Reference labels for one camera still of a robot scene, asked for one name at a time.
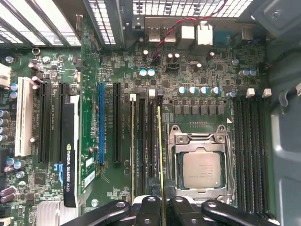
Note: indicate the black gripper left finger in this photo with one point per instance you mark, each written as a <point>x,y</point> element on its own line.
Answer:
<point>150,212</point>

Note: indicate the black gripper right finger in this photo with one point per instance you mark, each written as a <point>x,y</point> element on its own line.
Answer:
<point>178,212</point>

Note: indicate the green RAM stick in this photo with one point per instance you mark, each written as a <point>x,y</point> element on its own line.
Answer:
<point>160,141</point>

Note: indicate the silver CPU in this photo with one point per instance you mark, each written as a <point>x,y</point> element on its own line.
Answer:
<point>204,169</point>

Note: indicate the locking lever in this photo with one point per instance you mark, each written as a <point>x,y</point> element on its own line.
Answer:
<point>170,153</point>
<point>232,162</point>

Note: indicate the metal socket cover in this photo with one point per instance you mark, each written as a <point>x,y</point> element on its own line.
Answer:
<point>200,143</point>

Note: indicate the CPU socket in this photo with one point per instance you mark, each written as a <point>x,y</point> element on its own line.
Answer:
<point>222,130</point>

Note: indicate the black expansion slot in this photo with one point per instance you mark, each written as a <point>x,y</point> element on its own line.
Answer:
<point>117,122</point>
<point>63,94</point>
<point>44,122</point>

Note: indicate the silver heat sink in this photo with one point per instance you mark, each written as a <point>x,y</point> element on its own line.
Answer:
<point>51,214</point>

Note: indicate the black graphics card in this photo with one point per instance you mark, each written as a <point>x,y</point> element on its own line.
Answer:
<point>70,153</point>

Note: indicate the blue expansion slot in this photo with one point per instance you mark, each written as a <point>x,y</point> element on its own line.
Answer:
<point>101,122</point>

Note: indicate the silver blue capacitor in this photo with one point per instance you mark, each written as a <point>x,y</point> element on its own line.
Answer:
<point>151,72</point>
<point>143,72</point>
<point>204,90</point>
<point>182,90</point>
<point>192,90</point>
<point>215,90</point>

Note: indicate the black PC case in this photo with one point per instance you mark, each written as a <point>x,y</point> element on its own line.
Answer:
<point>287,153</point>

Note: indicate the green motherboard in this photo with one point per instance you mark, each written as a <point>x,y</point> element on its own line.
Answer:
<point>207,70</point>

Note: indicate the white expansion slot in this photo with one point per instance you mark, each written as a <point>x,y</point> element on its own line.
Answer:
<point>22,117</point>

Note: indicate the USB port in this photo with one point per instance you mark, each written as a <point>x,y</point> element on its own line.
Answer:
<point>169,35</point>
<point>155,35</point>

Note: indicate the silver network port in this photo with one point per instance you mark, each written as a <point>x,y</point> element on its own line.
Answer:
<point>188,35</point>
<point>205,33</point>

